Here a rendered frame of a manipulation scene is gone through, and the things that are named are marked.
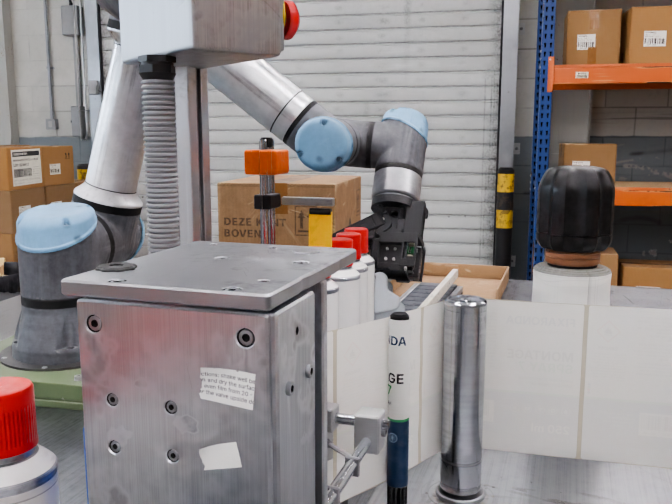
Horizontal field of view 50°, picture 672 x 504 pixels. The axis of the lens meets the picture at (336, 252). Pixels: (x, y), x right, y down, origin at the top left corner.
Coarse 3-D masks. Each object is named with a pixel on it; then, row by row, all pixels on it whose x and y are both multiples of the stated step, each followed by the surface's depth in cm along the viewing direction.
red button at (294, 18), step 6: (288, 0) 71; (288, 6) 70; (294, 6) 70; (288, 12) 70; (294, 12) 70; (288, 18) 70; (294, 18) 70; (288, 24) 70; (294, 24) 70; (288, 30) 70; (294, 30) 71; (288, 36) 71
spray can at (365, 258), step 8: (360, 232) 98; (368, 256) 99; (368, 264) 98; (368, 272) 98; (368, 280) 99; (368, 288) 99; (368, 296) 99; (368, 304) 99; (368, 312) 99; (368, 320) 99
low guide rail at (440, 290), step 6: (456, 270) 160; (450, 276) 153; (456, 276) 160; (444, 282) 147; (450, 282) 152; (438, 288) 141; (444, 288) 145; (432, 294) 136; (438, 294) 138; (426, 300) 131; (432, 300) 132; (438, 300) 139; (420, 306) 126
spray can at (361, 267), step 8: (344, 232) 95; (352, 232) 95; (360, 240) 94; (360, 248) 94; (360, 256) 94; (360, 264) 94; (360, 272) 93; (360, 280) 93; (360, 288) 93; (360, 296) 94; (360, 304) 94; (360, 312) 94; (360, 320) 94
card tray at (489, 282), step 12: (432, 264) 196; (444, 264) 195; (456, 264) 194; (468, 264) 193; (432, 276) 195; (444, 276) 195; (468, 276) 193; (480, 276) 192; (492, 276) 191; (504, 276) 177; (396, 288) 179; (408, 288) 180; (468, 288) 180; (480, 288) 180; (492, 288) 180; (504, 288) 179
